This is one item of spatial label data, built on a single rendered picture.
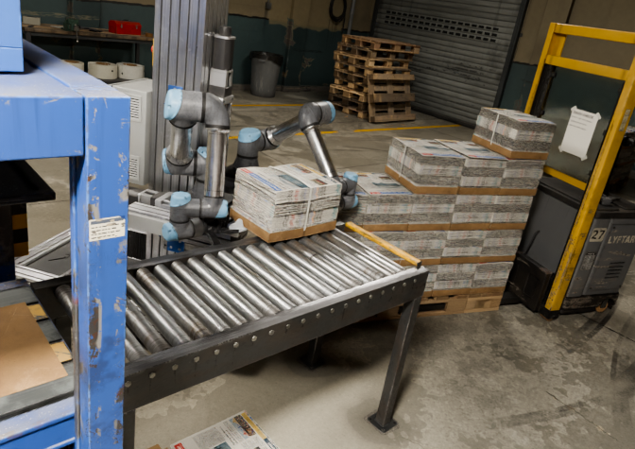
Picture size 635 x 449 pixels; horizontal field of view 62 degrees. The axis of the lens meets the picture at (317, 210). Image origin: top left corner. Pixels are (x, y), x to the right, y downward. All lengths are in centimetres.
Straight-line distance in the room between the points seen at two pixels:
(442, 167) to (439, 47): 796
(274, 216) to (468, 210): 149
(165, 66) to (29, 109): 178
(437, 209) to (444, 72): 780
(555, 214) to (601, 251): 38
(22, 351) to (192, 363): 43
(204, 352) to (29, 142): 86
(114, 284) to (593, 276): 344
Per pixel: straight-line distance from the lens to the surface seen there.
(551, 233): 402
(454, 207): 321
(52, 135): 92
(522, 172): 341
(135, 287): 183
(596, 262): 402
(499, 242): 354
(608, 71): 364
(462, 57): 1061
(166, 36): 262
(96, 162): 95
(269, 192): 210
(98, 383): 117
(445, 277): 341
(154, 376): 152
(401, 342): 235
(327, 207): 229
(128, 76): 855
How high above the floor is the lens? 174
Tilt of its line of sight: 21 degrees down
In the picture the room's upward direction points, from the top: 9 degrees clockwise
